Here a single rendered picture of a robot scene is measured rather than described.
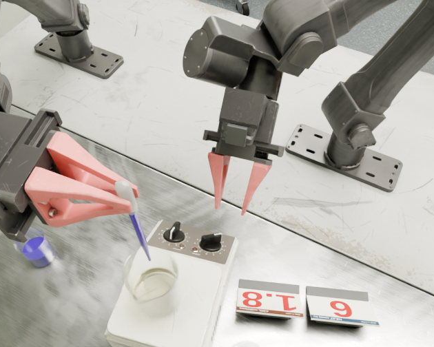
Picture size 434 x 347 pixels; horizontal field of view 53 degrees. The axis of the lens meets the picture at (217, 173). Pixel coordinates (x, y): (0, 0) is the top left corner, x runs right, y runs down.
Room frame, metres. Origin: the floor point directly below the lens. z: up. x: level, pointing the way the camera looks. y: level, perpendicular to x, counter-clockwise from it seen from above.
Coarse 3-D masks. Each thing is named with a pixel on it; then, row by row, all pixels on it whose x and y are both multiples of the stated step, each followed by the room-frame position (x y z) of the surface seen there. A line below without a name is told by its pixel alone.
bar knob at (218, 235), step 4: (204, 236) 0.29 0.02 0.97; (208, 236) 0.29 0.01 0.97; (212, 236) 0.29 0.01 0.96; (216, 236) 0.29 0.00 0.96; (220, 236) 0.29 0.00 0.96; (200, 240) 0.29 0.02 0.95; (204, 240) 0.28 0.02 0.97; (208, 240) 0.28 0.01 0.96; (212, 240) 0.28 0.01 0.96; (216, 240) 0.28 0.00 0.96; (220, 240) 0.29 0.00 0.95; (200, 244) 0.28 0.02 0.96; (204, 244) 0.28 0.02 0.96; (208, 244) 0.28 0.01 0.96; (212, 244) 0.28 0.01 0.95; (216, 244) 0.28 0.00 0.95; (220, 244) 0.28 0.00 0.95; (204, 248) 0.27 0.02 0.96; (208, 248) 0.27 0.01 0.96; (212, 248) 0.27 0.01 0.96; (216, 248) 0.27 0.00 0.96; (220, 248) 0.28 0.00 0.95
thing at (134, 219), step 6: (132, 216) 0.19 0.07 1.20; (132, 222) 0.19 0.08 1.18; (138, 222) 0.19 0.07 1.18; (138, 228) 0.19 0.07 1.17; (138, 234) 0.19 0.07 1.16; (144, 234) 0.19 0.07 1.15; (138, 240) 0.19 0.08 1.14; (144, 240) 0.19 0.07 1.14; (144, 246) 0.19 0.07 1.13; (150, 258) 0.19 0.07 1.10
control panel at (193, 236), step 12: (168, 228) 0.31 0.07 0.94; (180, 228) 0.32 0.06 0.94; (192, 228) 0.32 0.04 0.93; (156, 240) 0.28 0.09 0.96; (192, 240) 0.29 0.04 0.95; (228, 240) 0.29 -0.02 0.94; (180, 252) 0.26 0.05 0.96; (192, 252) 0.26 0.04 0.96; (204, 252) 0.27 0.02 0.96; (216, 252) 0.27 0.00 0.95; (228, 252) 0.27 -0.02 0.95
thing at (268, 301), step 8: (240, 296) 0.21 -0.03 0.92; (248, 296) 0.21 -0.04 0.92; (256, 296) 0.22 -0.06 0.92; (264, 296) 0.22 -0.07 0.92; (272, 296) 0.22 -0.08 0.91; (280, 296) 0.22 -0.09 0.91; (288, 296) 0.22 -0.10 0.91; (296, 296) 0.22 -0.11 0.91; (240, 304) 0.20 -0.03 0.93; (248, 304) 0.20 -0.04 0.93; (256, 304) 0.20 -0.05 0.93; (264, 304) 0.20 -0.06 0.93; (272, 304) 0.20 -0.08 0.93; (280, 304) 0.20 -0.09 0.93; (288, 304) 0.20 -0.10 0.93; (296, 304) 0.20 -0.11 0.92; (296, 312) 0.19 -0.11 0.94
